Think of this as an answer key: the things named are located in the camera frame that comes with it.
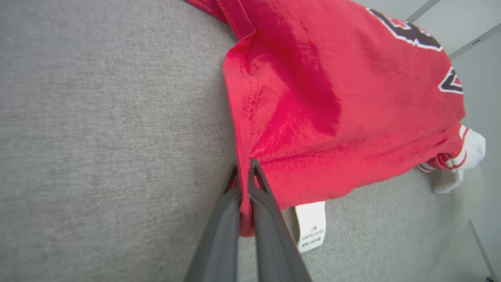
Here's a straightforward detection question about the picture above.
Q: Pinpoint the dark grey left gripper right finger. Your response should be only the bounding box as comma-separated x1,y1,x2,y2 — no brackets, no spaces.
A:
248,158,312,282

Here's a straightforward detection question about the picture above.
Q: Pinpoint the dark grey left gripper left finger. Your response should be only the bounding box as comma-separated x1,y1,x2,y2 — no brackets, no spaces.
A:
184,164,241,282

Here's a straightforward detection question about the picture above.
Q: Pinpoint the red shirt with white sleeves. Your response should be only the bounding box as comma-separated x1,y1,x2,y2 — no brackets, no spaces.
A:
184,0,487,253

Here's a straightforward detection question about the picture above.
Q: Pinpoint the grey fabric sofa cushion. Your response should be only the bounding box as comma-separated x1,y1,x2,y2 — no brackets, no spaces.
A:
0,0,492,282

